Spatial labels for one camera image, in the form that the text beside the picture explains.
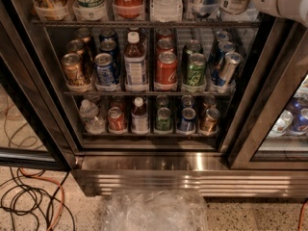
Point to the green can bottom shelf front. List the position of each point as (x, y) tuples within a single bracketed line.
[(163, 119)]

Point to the brown iced tea bottle middle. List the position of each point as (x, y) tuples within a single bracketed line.
[(134, 59)]

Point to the green can middle shelf front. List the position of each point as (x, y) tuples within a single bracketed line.
[(195, 70)]

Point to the clear water bottle shelf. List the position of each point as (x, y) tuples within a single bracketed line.
[(166, 10), (94, 121)]

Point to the gold can middle shelf front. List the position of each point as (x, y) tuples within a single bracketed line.
[(73, 69)]

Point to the open glass fridge door left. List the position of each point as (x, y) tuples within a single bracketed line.
[(31, 133)]

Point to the clear water bottle top shelf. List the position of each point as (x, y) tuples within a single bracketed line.
[(166, 10)]

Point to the blue can right compartment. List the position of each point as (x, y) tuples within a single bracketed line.
[(299, 125)]

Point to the gold can bottom shelf front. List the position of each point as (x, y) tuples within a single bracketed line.
[(210, 120)]

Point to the blue pepsi can middle front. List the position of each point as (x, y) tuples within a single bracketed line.
[(106, 69)]

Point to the red coke can middle front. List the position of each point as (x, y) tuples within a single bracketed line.
[(166, 68)]

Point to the clear water bottle bottom shelf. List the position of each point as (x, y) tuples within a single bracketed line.
[(94, 121)]

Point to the blue can bottom shelf front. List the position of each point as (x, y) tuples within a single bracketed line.
[(186, 120)]

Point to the red can bottom shelf front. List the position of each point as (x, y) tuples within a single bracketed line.
[(116, 119)]

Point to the brown tea bottle bottom shelf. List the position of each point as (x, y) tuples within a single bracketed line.
[(139, 116)]

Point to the silver blue slim can front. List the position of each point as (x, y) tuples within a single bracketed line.
[(231, 62)]

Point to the clear plastic bag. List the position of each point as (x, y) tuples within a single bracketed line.
[(167, 210)]

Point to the green can shelf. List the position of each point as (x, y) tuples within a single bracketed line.
[(195, 70), (163, 119)]

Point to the stainless steel fridge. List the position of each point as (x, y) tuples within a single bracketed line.
[(250, 154)]

